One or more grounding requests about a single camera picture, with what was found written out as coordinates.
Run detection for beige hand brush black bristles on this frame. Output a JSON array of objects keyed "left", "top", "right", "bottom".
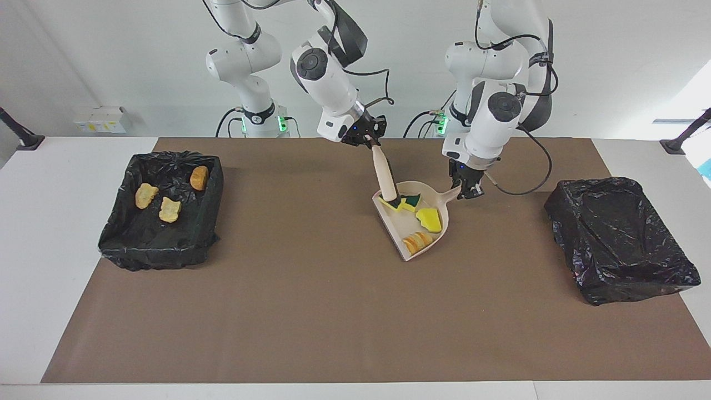
[{"left": 370, "top": 144, "right": 399, "bottom": 203}]

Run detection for plain yellow sponge piece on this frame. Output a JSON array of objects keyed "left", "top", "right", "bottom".
[{"left": 415, "top": 207, "right": 443, "bottom": 234}]

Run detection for beige plastic dustpan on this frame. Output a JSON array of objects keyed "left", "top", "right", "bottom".
[{"left": 372, "top": 181, "right": 463, "bottom": 262}]

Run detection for orange striped bread piece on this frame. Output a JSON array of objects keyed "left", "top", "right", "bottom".
[{"left": 402, "top": 231, "right": 434, "bottom": 257}]

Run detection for pale bread chunk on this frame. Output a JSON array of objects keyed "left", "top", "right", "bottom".
[{"left": 158, "top": 196, "right": 182, "bottom": 224}]

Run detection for yellowish bread chunk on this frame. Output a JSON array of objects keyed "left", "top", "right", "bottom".
[{"left": 135, "top": 183, "right": 159, "bottom": 210}]

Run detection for black bag lined bin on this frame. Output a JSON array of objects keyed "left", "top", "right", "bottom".
[
  {"left": 98, "top": 151, "right": 225, "bottom": 272},
  {"left": 543, "top": 177, "right": 702, "bottom": 307}
]

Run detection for brown table mat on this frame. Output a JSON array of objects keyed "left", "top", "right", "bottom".
[{"left": 41, "top": 137, "right": 711, "bottom": 384}]

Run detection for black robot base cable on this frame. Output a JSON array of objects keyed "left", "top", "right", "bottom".
[
  {"left": 404, "top": 110, "right": 445, "bottom": 138},
  {"left": 216, "top": 107, "right": 245, "bottom": 138}
]

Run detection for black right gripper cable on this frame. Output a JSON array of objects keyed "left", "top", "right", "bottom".
[{"left": 328, "top": 0, "right": 395, "bottom": 109}]

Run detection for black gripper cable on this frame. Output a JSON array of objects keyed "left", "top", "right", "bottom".
[
  {"left": 328, "top": 0, "right": 395, "bottom": 109},
  {"left": 474, "top": 0, "right": 559, "bottom": 196}
]

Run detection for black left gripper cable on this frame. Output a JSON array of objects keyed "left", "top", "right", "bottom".
[{"left": 474, "top": 0, "right": 559, "bottom": 196}]

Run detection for black camera stand base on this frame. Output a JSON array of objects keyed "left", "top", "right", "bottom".
[
  {"left": 659, "top": 108, "right": 711, "bottom": 156},
  {"left": 0, "top": 107, "right": 46, "bottom": 152}
]

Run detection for white wall power strip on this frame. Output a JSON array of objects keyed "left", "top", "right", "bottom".
[{"left": 73, "top": 107, "right": 129, "bottom": 134}]

